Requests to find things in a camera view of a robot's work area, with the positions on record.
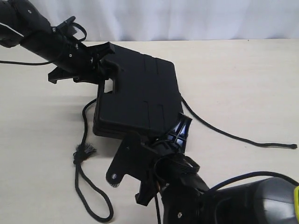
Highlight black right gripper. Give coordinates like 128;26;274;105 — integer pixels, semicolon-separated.
121;113;192;206

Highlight black plastic carry case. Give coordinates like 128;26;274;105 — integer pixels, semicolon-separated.
93;45;183;139

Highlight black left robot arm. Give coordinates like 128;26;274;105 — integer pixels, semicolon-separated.
0;0;121;93

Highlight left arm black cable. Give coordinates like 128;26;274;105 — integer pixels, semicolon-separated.
0;59;51;66

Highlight white backdrop cloth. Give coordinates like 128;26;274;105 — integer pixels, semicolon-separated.
32;0;299;41

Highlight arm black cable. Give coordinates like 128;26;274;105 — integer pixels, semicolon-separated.
205;171;299;194
0;59;51;66

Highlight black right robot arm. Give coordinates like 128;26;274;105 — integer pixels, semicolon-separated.
121;114;299;224

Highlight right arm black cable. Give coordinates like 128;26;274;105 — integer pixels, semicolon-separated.
205;171;299;194

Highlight black frayed cord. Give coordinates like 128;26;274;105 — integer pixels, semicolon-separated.
72;96;298;223

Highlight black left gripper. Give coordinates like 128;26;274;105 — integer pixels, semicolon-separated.
48;41;124;93

